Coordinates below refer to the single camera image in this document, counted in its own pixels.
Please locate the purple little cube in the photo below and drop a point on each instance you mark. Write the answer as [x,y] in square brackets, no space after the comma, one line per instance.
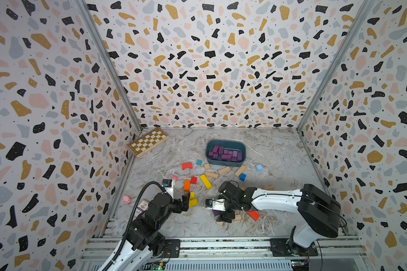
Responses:
[216,213]

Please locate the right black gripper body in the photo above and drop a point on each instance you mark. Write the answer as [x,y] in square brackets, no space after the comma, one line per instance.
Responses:
[230,208]

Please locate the teal plastic storage bin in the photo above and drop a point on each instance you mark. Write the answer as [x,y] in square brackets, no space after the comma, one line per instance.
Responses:
[228,145]

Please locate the pink pig toy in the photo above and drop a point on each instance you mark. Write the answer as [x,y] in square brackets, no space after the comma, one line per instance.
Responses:
[126,200]

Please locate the light blue block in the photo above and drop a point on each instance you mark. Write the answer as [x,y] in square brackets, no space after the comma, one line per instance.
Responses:
[259,168]

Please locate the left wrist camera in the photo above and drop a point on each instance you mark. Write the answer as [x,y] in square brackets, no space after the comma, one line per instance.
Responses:
[168,185]

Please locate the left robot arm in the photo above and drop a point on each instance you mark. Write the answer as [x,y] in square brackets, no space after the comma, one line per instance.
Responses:
[142,243]

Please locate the yellow flat block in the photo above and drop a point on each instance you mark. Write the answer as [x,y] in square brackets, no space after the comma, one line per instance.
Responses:
[193,202]

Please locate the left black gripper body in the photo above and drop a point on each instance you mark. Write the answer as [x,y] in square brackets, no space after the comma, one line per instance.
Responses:
[180,208]

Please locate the purple rectangular block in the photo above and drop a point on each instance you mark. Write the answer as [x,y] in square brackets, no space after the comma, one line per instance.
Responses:
[239,155]

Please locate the playing card box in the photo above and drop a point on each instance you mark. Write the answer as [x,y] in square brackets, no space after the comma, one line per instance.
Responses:
[143,205]

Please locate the blue cube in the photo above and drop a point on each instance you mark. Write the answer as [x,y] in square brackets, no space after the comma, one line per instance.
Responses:
[242,177]

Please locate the natural wood short bar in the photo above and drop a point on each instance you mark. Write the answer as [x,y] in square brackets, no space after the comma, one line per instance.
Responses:
[211,175]

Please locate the wooden chessboard box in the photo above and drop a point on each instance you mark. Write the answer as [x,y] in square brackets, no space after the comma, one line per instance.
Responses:
[148,142]

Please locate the red rectangular block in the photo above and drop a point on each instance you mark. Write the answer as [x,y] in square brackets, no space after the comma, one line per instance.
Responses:
[253,215]

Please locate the red arch block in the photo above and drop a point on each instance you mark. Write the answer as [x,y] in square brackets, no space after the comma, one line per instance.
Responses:
[187,166]

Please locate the orange block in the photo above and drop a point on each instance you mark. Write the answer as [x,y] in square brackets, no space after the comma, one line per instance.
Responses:
[187,186]

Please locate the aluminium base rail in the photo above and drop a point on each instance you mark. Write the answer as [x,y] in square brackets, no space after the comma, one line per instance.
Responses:
[259,254]

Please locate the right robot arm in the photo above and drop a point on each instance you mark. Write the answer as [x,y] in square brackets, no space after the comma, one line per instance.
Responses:
[320,213]

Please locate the natural wood long block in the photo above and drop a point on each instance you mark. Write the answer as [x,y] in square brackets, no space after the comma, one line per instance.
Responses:
[240,171]

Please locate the long yellow block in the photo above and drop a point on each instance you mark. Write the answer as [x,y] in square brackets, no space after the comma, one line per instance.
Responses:
[206,182]

